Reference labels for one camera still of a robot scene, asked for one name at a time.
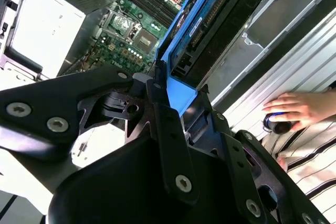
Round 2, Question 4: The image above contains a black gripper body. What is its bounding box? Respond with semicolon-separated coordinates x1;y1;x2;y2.
46;136;250;224

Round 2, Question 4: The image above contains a hard disk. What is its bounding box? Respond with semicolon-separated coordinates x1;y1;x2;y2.
154;0;293;119

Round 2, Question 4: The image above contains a bare person hand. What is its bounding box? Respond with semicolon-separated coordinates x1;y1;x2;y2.
261;90;333;132

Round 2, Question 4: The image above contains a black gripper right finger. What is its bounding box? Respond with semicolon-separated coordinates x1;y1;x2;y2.
199;84;332;224

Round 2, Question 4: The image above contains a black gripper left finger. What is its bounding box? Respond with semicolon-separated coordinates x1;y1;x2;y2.
0;60;200;206

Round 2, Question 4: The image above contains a round black tool blue ring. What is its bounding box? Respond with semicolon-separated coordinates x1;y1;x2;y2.
264;112;302;134

